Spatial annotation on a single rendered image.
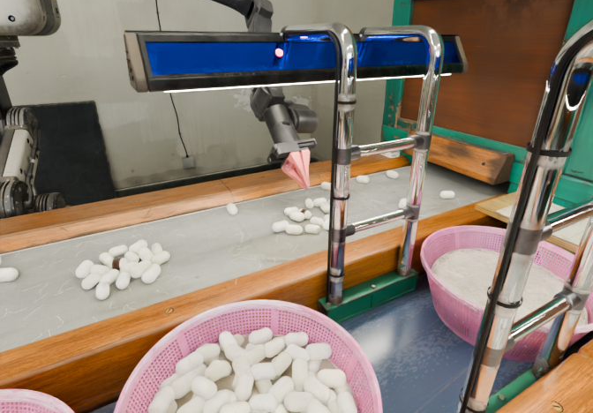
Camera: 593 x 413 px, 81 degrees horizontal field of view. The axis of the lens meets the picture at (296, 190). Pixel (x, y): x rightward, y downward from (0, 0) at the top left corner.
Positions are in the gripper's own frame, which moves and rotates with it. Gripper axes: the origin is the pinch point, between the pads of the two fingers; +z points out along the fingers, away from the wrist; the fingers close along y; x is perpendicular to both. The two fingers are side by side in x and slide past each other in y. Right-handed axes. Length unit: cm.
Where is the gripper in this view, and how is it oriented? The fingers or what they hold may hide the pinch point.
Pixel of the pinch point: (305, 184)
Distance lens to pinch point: 73.7
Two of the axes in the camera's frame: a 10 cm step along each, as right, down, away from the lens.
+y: 8.8, -1.9, 4.4
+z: 3.6, 8.6, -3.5
